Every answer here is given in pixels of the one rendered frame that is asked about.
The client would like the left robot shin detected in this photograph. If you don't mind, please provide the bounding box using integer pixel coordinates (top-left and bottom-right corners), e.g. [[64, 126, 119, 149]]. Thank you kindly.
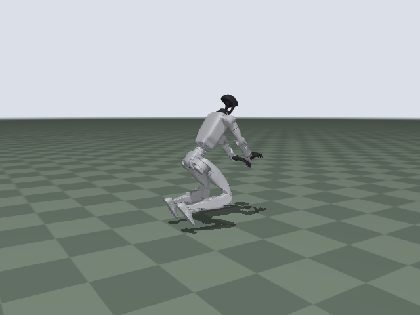
[[173, 187, 205, 205]]

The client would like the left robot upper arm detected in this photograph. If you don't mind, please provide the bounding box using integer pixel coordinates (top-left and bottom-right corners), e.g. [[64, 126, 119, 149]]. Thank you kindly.
[[218, 135, 227, 145]]

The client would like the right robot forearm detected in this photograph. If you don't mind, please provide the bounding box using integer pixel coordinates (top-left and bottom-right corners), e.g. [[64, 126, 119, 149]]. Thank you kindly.
[[240, 138, 252, 161]]

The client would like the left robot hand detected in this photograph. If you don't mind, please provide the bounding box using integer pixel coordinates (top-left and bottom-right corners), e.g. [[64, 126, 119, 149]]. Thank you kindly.
[[232, 155, 251, 168]]

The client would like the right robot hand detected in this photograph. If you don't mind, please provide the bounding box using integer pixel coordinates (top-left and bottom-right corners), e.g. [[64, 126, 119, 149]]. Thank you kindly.
[[250, 152, 263, 160]]

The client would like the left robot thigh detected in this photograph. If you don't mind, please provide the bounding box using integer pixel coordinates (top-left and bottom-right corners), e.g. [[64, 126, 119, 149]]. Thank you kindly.
[[181, 160, 210, 198]]

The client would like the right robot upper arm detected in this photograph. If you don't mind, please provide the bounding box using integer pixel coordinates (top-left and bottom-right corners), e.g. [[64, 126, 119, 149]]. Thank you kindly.
[[221, 115, 245, 146]]

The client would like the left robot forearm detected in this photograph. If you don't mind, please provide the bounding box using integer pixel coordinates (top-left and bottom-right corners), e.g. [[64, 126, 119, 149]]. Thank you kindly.
[[221, 140, 236, 161]]

